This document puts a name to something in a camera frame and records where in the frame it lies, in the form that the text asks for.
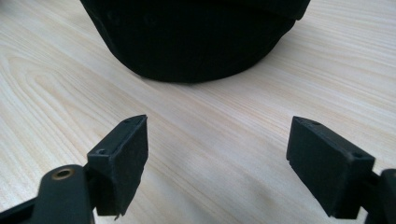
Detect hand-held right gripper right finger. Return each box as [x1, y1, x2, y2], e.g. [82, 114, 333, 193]
[286, 116, 376, 220]

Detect black cloth cap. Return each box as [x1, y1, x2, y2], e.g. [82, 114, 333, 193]
[79, 0, 312, 84]

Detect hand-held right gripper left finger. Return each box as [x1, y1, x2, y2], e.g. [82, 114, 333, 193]
[86, 114, 149, 220]

